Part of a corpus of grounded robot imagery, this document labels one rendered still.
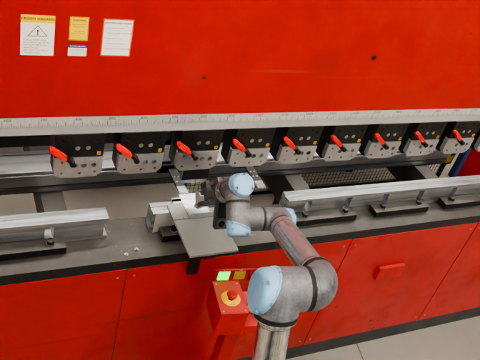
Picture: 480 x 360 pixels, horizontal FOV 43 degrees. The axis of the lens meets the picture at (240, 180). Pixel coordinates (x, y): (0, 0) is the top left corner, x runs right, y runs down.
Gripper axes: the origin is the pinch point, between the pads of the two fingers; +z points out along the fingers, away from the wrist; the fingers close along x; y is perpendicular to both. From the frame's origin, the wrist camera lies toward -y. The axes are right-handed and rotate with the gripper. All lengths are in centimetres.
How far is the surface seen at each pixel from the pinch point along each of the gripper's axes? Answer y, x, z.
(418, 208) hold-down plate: -8, -108, 13
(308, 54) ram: 42, -27, -40
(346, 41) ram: 45, -40, -44
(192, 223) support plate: -5.0, 4.1, 2.1
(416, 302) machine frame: -54, -134, 56
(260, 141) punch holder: 19.7, -19.0, -13.9
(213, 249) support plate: -15.5, 1.2, -6.7
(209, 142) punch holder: 20.1, 0.5, -14.4
